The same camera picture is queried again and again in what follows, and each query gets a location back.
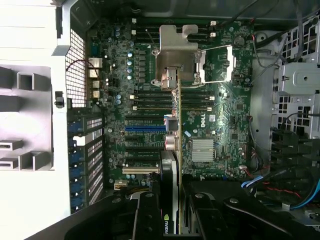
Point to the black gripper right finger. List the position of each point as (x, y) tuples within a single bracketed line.
[(205, 220)]

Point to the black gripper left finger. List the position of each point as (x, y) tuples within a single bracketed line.
[(146, 217)]

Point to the black plastic shroud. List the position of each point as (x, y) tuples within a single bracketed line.
[(225, 187)]

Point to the white power connector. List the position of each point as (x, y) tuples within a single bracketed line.
[(120, 186)]

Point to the beige expansion slot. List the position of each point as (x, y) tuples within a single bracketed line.
[(140, 170)]

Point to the silver chipset heatsink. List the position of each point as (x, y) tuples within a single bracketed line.
[(203, 150)]

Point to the blue expansion slot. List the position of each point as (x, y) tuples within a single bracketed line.
[(145, 128)]

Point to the black expansion slot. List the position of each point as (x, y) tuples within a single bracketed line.
[(145, 118)]

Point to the green motherboard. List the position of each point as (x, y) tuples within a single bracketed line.
[(225, 120)]

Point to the CPU socket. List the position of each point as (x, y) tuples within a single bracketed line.
[(201, 72)]

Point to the grey plastic parts rack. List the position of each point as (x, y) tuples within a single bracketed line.
[(25, 120)]

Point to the metal socket cover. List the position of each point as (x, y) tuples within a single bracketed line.
[(232, 62)]

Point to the silver metal disk bay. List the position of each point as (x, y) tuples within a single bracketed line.
[(300, 82)]

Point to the thin metal locking lever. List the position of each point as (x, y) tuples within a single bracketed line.
[(150, 36)]

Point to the round coin cell battery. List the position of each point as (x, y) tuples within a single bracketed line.
[(238, 41)]

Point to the open black PC case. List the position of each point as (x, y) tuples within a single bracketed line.
[(62, 37)]

